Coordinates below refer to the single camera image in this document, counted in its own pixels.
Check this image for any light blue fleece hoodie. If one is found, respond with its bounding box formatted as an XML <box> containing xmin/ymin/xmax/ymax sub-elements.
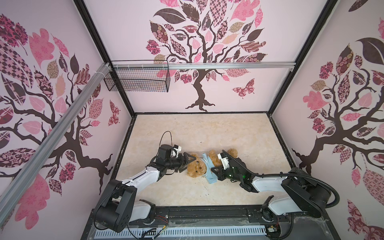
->
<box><xmin>202</xmin><ymin>153</ymin><xmax>218</xmax><ymax>184</ymax></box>

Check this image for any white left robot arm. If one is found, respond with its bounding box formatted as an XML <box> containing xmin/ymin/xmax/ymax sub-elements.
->
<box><xmin>93</xmin><ymin>145</ymin><xmax>197</xmax><ymax>233</ymax></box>

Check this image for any aluminium rail left wall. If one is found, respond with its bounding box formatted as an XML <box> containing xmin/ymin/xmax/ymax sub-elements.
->
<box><xmin>1</xmin><ymin>63</ymin><xmax>111</xmax><ymax>224</ymax></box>

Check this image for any black table edge rail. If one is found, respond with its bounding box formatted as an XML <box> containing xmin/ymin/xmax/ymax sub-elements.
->
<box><xmin>81</xmin><ymin>205</ymin><xmax>340</xmax><ymax>240</ymax></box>

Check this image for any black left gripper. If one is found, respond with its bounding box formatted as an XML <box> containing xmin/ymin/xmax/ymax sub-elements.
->
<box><xmin>165</xmin><ymin>152</ymin><xmax>196</xmax><ymax>173</ymax></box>

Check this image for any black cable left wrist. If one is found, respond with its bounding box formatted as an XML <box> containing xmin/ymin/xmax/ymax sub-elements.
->
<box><xmin>158</xmin><ymin>130</ymin><xmax>174</xmax><ymax>151</ymax></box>

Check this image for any white vented cable duct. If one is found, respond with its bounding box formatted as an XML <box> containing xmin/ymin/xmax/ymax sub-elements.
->
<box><xmin>94</xmin><ymin>226</ymin><xmax>267</xmax><ymax>240</ymax></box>

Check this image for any black wire mesh basket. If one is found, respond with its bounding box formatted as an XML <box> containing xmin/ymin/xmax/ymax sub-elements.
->
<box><xmin>104</xmin><ymin>60</ymin><xmax>171</xmax><ymax>93</ymax></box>

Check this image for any aluminium rail wall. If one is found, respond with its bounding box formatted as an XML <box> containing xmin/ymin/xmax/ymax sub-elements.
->
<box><xmin>1</xmin><ymin>63</ymin><xmax>111</xmax><ymax>224</ymax></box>
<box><xmin>113</xmin><ymin>62</ymin><xmax>296</xmax><ymax>70</ymax></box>

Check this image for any aluminium rail back wall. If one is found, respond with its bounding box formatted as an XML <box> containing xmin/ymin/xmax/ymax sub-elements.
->
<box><xmin>113</xmin><ymin>62</ymin><xmax>296</xmax><ymax>70</ymax></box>

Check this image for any tan plush teddy bear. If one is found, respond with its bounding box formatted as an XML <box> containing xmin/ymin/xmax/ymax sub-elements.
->
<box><xmin>187</xmin><ymin>150</ymin><xmax>222</xmax><ymax>178</ymax></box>

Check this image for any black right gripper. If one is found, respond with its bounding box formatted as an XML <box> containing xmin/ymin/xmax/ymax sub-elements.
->
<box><xmin>211</xmin><ymin>164</ymin><xmax>243</xmax><ymax>184</ymax></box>

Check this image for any black corner frame post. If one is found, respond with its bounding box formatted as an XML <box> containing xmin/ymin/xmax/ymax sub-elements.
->
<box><xmin>74</xmin><ymin>0</ymin><xmax>136</xmax><ymax>118</ymax></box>
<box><xmin>268</xmin><ymin>0</ymin><xmax>340</xmax><ymax>116</ymax></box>

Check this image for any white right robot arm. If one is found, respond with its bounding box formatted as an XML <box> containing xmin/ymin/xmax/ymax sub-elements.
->
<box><xmin>211</xmin><ymin>166</ymin><xmax>331</xmax><ymax>222</ymax></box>

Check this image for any black left corner frame post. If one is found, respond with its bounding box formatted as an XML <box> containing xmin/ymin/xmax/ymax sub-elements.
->
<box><xmin>74</xmin><ymin>0</ymin><xmax>136</xmax><ymax>118</ymax></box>

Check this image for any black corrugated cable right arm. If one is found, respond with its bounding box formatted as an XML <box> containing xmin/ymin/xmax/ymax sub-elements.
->
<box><xmin>221</xmin><ymin>149</ymin><xmax>340</xmax><ymax>209</ymax></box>

